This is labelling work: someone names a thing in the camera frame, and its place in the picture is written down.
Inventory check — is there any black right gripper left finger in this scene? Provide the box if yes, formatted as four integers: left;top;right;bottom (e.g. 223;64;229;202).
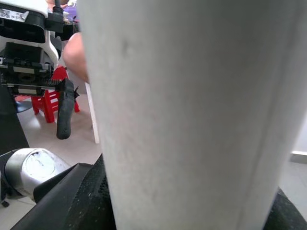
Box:
14;153;116;230

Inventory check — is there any red plastic stool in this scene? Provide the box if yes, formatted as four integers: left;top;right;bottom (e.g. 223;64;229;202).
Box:
15;66;81;124

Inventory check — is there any white plastic table leg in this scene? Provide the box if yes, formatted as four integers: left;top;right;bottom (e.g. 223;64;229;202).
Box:
78;0;307;230

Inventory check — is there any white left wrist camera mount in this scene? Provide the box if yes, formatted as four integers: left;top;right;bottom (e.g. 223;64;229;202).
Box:
0;0;64;72

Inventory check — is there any person bare knee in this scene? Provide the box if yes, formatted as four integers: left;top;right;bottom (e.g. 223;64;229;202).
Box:
62;32;90;82

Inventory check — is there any white wooden slat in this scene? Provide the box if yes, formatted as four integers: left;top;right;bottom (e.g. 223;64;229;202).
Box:
84;82;100;145

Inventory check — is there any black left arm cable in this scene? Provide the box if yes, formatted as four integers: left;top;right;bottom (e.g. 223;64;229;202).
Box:
51;0;65;34

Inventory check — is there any silver robot leg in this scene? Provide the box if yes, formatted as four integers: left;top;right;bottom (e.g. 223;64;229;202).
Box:
0;147;71;201

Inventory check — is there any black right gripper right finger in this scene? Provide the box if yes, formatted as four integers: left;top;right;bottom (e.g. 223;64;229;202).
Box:
262;187;307;230

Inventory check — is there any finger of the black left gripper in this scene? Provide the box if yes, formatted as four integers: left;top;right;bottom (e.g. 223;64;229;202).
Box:
0;84;30;157
56;79;80;141

